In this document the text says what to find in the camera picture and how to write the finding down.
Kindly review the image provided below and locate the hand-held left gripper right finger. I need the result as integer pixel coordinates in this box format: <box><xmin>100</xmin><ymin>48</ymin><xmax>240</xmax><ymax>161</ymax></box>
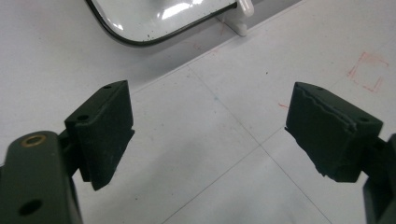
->
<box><xmin>284</xmin><ymin>81</ymin><xmax>384</xmax><ymax>183</ymax></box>

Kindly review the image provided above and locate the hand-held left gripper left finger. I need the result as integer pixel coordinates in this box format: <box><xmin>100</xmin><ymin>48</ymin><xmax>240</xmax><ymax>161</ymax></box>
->
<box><xmin>58</xmin><ymin>79</ymin><xmax>135</xmax><ymax>191</ymax></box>

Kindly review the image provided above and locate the white whiteboard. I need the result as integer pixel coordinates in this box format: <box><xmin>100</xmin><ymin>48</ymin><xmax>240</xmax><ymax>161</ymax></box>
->
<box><xmin>84</xmin><ymin>0</ymin><xmax>239</xmax><ymax>49</ymax></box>

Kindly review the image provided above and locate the white plastic whiteboard foot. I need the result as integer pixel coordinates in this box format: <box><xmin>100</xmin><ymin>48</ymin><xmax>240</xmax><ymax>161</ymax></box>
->
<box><xmin>218</xmin><ymin>0</ymin><xmax>255</xmax><ymax>37</ymax></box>

